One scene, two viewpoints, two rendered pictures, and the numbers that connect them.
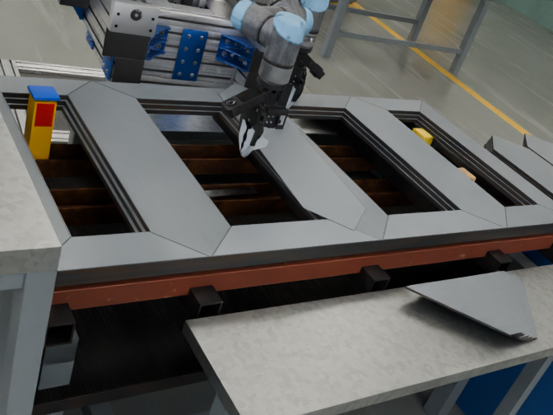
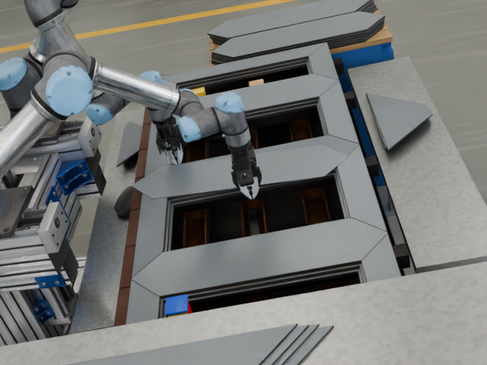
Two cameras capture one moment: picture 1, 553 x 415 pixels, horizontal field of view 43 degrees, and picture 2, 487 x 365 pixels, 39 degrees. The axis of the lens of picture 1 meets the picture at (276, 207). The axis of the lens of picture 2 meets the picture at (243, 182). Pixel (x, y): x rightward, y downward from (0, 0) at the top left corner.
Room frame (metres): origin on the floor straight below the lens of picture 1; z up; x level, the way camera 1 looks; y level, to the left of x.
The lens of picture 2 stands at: (0.30, 1.31, 2.18)
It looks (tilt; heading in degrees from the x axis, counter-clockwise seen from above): 36 degrees down; 317
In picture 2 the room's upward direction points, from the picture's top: 15 degrees counter-clockwise
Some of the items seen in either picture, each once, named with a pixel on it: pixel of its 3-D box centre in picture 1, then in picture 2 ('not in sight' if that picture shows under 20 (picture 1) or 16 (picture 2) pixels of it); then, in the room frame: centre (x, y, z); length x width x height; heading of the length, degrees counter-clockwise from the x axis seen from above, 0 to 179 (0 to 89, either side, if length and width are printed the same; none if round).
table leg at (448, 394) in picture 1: (476, 342); not in sight; (1.87, -0.76, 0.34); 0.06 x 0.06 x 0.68; 41
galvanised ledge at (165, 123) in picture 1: (253, 122); (124, 199); (2.18, 0.17, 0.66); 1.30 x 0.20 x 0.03; 131
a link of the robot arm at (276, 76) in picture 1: (274, 71); (236, 135); (1.56, 0.11, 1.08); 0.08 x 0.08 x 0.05
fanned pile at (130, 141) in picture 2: not in sight; (137, 140); (2.39, -0.12, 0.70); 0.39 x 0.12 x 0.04; 131
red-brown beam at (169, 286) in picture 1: (360, 250); not in sight; (1.42, -0.22, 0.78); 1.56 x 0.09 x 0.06; 131
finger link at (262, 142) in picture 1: (257, 143); (254, 182); (1.55, 0.10, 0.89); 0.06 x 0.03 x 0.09; 130
